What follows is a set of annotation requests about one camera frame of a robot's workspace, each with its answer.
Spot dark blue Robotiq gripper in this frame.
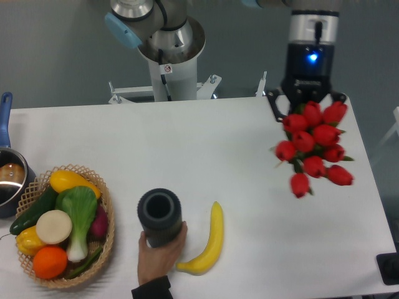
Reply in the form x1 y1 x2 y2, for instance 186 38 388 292
266 43 347 121

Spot red tulip bouquet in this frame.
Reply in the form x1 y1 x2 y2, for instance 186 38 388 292
273 101 354 198

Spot dark grey ribbed vase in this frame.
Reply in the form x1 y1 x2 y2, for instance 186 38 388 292
137 188 182 248

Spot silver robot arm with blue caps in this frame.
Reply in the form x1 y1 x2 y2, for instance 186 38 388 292
105 1 347 121

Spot dark sleeved forearm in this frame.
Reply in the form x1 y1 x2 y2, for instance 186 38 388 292
131 275 173 299

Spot person's hand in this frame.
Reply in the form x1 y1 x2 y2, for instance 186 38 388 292
137 221 188 286

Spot black device at table edge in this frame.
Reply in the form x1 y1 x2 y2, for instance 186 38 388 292
376 252 398 285

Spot yellow banana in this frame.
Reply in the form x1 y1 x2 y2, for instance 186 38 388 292
176 201 224 275

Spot purple red onion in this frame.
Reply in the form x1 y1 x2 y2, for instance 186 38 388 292
90 205 108 239

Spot green bok choy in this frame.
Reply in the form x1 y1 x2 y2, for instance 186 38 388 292
55 186 97 263

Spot yellow squash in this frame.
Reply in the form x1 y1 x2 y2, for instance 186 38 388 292
49 170 101 199

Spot woven wicker basket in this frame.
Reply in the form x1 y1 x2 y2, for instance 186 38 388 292
16 164 115 288

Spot green bean pod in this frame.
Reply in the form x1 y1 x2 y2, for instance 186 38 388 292
66 247 103 280

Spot cream round bun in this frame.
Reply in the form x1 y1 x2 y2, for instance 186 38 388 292
36 210 72 245

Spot dark green cucumber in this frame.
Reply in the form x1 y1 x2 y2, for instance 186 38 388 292
9 186 58 235

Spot orange fruit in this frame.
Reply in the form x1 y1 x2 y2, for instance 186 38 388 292
33 245 68 280

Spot yellow bell pepper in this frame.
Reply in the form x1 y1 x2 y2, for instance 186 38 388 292
16 225 47 256

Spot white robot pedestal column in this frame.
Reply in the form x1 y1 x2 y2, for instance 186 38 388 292
148 58 197 102

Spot blue handled saucepan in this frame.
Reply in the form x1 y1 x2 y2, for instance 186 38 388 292
1 92 36 219

